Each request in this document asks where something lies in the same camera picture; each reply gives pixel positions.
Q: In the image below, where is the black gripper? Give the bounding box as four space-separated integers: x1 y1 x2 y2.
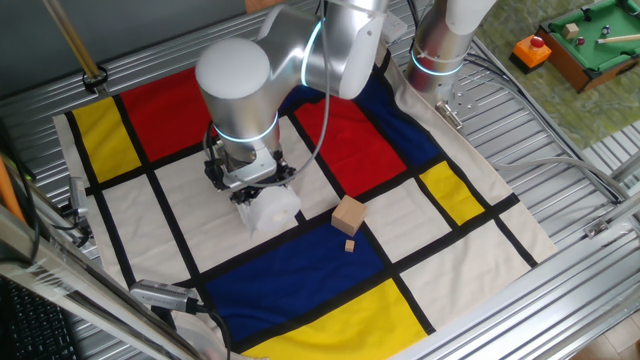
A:
203 149 298 201

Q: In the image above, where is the white toilet paper roll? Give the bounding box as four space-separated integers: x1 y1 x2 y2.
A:
237 184 303 237

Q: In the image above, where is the large wooden cube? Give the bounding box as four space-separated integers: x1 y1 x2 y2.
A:
330 194 369 237

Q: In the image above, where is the brown board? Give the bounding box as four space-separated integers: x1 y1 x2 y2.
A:
244 0 284 15

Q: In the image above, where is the black pole clamp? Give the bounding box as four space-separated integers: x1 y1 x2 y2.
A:
82 63 110 95

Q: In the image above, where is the white power strip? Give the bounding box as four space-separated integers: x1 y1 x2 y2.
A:
382 12 409 45

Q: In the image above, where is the colour block patterned cloth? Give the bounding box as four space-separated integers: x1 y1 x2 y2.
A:
52 22 559 360

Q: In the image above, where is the wooden pole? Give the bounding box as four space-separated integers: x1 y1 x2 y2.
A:
42 0 104 81

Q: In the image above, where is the orange pole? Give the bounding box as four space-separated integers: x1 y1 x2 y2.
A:
0 154 26 226

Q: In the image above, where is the black keyboard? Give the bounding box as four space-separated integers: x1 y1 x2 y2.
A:
0 277 81 360

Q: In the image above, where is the orange emergency stop button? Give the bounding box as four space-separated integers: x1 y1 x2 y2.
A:
508 34 553 75

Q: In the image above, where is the mini green pool table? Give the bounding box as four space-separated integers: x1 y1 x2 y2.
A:
534 0 640 95

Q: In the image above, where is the wooden cue stick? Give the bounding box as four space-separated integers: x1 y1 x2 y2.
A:
595 33 640 45

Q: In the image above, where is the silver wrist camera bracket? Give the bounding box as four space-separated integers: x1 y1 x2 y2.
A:
221 155 280 192

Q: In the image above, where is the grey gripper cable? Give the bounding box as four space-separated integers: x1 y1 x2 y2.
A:
234 0 334 190

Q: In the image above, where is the silver depth camera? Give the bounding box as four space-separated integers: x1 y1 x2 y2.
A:
128 278 201 315

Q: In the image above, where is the black camera cable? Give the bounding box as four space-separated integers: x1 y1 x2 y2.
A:
197 302 234 360

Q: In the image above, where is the black camera stand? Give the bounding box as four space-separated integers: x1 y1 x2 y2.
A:
149 304 179 329

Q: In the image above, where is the small grey camera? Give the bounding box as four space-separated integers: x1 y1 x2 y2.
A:
67 176 90 219

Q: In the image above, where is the aluminium frame beam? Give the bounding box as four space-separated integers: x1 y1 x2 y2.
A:
0 204 201 360

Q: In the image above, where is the metal corner bracket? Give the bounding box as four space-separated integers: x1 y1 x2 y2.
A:
583 218 611 239

